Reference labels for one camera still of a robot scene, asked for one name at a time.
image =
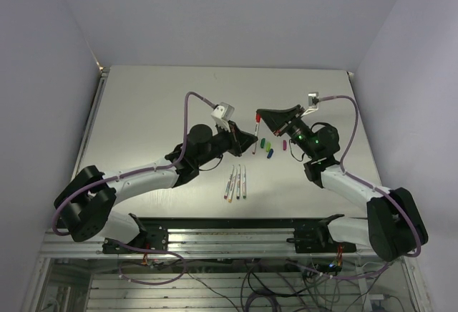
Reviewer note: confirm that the light green marker pen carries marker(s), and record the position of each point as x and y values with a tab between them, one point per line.
233	185

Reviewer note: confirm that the blue marker pen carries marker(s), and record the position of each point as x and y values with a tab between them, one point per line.
238	183

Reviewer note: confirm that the aluminium extrusion frame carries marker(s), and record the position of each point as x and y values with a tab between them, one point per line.
220	256

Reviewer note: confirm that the magenta marker pen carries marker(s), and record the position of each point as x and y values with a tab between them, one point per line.
229	183

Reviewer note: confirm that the dark green marker pen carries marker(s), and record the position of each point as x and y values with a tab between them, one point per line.
244	182

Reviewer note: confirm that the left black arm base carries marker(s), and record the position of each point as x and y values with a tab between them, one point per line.
150	241

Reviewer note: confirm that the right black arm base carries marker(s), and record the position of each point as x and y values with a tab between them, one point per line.
314	237

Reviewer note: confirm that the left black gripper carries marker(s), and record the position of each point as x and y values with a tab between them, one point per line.
239	140

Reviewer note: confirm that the blue pen cap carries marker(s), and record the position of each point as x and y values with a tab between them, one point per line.
270	154

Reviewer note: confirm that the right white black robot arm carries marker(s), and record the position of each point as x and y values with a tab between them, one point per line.
393	226

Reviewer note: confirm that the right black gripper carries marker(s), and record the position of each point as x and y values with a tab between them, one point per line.
278	119

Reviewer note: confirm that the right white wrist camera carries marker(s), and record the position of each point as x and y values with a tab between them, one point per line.
313	100

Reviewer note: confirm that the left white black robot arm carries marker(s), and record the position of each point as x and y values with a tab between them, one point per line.
85	206

